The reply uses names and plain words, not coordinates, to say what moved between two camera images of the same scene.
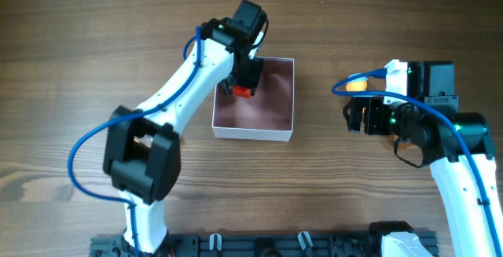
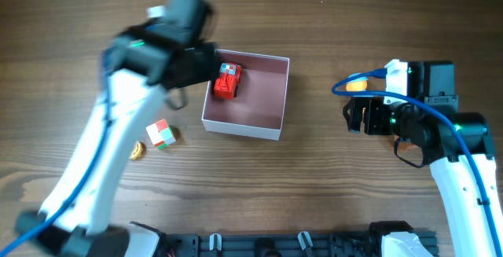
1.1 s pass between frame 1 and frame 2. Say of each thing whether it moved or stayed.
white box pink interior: moved
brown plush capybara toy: stayed
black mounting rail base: stayed
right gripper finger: stayed
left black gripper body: moved
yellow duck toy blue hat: stayed
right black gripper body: stayed
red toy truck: moved
